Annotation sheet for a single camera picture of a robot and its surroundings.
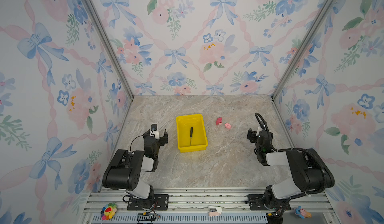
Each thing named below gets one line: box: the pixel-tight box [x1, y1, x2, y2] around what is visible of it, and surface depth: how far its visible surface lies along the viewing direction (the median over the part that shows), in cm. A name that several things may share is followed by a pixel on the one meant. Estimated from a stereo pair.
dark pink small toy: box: [216, 117, 223, 125], surface depth 105 cm
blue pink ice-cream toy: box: [294, 205, 312, 220], surface depth 71 cm
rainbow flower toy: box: [100, 202, 118, 221], surface depth 72 cm
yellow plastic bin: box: [176, 114, 208, 153], surface depth 100 cm
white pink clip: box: [208, 206, 223, 217], surface depth 72 cm
